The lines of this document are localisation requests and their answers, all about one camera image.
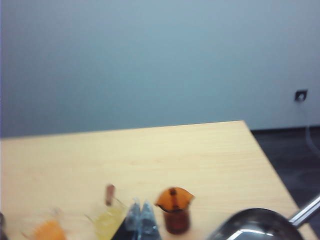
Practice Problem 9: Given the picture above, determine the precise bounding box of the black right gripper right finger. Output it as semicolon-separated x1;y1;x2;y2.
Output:
139;199;161;240

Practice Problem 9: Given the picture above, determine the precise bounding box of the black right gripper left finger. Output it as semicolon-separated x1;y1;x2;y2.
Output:
115;196;142;240

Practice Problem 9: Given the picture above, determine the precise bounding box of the clear cup with yellow juice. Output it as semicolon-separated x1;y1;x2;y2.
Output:
83;196;130;240

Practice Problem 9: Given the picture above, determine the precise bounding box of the amber glass measuring cup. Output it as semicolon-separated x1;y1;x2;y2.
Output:
154;186;196;235

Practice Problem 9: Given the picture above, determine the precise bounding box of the clear cup with orange juice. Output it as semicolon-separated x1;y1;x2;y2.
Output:
21;207;68;240

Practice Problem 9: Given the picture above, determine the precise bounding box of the brown cinnamon stick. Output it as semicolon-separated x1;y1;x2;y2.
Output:
104;184;116;206

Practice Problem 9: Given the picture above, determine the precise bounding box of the stainless steel pan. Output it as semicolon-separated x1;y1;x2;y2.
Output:
206;193;320;240

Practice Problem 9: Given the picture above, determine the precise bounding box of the grey wall cable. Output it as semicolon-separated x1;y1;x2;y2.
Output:
300;99;320;153

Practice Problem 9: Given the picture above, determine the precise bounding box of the wall power socket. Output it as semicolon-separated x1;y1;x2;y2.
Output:
294;88;309;102

